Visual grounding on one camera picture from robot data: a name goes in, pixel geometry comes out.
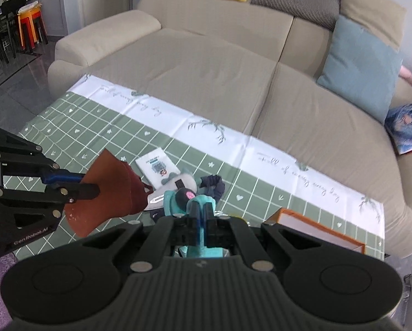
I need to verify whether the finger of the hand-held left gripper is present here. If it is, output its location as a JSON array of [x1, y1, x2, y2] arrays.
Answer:
[[0, 122, 86, 185], [0, 182, 100, 231]]

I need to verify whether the teal plush toy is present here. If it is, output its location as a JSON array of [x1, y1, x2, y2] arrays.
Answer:
[[163, 191, 227, 259]]

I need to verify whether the blue printed cushion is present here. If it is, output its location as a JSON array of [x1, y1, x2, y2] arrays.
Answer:
[[384, 103, 412, 156]]

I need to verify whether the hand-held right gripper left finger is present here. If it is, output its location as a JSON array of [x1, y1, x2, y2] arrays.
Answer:
[[83, 207, 202, 273]]

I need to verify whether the beige pillow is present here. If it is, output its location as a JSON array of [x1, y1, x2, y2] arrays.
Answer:
[[340, 0, 407, 50]]

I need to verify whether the dark blue scrunchie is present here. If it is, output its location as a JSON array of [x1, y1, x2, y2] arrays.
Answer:
[[197, 175, 226, 202]]

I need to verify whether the beige fabric sofa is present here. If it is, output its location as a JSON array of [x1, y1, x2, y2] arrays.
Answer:
[[47, 0, 412, 259]]

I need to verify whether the stack of orange stools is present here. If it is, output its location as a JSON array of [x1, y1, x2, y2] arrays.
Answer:
[[16, 9, 48, 51]]

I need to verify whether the white tissue packet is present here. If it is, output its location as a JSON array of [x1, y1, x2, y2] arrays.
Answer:
[[135, 148, 180, 186]]

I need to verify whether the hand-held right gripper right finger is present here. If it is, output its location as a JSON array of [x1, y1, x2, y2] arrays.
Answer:
[[206, 207, 322, 273]]

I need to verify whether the green checked tablecloth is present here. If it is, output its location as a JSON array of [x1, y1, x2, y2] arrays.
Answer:
[[2, 73, 386, 273]]

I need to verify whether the orange cardboard box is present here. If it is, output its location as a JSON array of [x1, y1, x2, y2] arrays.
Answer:
[[266, 208, 366, 255]]

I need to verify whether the light blue pillow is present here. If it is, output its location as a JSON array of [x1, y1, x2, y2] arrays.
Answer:
[[316, 15, 403, 125]]

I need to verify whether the grey checked pillow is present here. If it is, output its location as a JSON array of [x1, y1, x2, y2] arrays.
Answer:
[[250, 0, 341, 31]]

